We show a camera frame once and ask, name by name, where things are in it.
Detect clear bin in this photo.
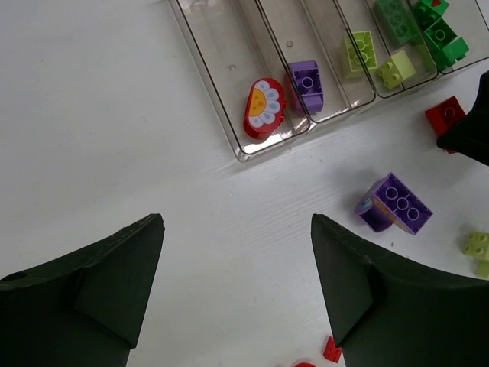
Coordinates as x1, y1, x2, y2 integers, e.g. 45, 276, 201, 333
257, 1, 375, 123
338, 1, 439, 99
408, 1, 488, 75
170, 1, 310, 162

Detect lime square lego brick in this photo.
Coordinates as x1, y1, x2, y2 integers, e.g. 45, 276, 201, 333
463, 232, 489, 279

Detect green square lego brick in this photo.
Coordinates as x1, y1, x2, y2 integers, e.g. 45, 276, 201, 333
423, 18, 457, 54

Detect small green lego brick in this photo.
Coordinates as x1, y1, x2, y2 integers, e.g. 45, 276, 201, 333
433, 37, 469, 71

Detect red flower round lego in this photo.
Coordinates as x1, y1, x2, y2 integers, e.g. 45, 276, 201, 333
243, 77, 287, 140

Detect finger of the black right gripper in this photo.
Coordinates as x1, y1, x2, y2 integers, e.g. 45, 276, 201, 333
436, 71, 489, 166

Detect red double round lego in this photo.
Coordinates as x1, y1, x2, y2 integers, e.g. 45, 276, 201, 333
425, 96, 466, 138

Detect green and lime lego piece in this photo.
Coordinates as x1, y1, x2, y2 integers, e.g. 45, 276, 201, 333
377, 50, 416, 90

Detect long green lego brick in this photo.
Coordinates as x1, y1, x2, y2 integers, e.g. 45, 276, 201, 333
374, 0, 419, 47

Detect purple slope lego brick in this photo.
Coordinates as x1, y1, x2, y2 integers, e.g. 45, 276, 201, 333
355, 172, 432, 235

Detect purple arch lego brick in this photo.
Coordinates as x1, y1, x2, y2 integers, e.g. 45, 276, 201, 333
284, 60, 324, 115

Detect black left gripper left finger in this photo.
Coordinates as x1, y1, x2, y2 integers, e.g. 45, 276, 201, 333
1, 214, 165, 366

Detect tiny red lego brick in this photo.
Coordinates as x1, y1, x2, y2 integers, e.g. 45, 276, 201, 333
322, 336, 342, 363

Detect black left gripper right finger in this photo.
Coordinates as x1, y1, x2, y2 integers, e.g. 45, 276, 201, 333
311, 214, 488, 366

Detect lime green lego brick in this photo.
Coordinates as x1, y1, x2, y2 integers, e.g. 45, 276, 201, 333
342, 31, 378, 79

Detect green numbered lego brick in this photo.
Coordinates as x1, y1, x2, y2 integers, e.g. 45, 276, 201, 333
413, 0, 449, 26

